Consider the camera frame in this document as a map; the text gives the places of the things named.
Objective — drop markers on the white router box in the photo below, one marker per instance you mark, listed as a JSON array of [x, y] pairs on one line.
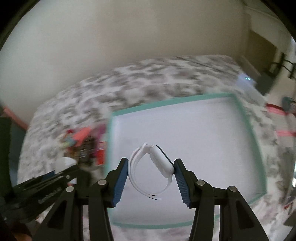
[[246, 84]]

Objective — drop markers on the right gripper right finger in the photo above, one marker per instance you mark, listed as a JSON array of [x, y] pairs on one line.
[[186, 181]]

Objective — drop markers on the black power adapter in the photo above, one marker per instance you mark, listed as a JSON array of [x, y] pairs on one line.
[[265, 82]]

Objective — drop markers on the grey floral blanket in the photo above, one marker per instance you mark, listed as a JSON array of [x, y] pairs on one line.
[[93, 100]]

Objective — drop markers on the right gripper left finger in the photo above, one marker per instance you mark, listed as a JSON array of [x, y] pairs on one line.
[[116, 180]]

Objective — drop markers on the red white glue bottle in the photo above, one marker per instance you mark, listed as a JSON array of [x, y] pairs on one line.
[[100, 154]]

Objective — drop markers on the white smart watch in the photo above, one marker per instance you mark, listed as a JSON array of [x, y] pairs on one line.
[[150, 171]]

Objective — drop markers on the teal rimmed white tray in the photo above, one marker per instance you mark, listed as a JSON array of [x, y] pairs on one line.
[[210, 133]]

